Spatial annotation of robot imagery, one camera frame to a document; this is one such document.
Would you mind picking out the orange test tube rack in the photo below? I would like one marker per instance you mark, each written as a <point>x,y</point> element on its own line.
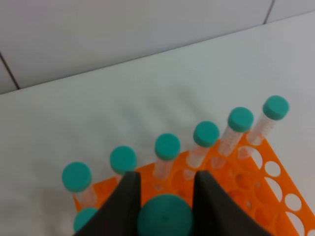
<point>251,195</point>

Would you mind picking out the clear test tube teal cap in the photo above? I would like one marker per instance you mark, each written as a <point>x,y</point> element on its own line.
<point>165,215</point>

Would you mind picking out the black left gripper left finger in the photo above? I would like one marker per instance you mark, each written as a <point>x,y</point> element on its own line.
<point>118,215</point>

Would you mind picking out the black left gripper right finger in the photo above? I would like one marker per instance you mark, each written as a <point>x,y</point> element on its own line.
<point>216,214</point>

